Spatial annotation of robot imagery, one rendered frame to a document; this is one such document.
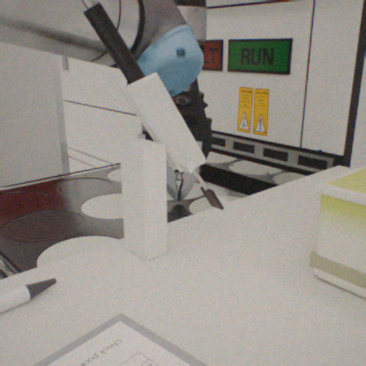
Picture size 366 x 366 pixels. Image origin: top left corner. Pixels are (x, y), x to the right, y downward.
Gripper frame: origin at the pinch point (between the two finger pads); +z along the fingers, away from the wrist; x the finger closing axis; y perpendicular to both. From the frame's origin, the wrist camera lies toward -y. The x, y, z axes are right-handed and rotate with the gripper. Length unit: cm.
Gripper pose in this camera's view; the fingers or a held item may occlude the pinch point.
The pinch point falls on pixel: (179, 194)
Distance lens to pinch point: 59.2
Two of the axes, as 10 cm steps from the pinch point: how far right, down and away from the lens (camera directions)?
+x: -10.0, 0.3, -0.9
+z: 0.0, 9.5, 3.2
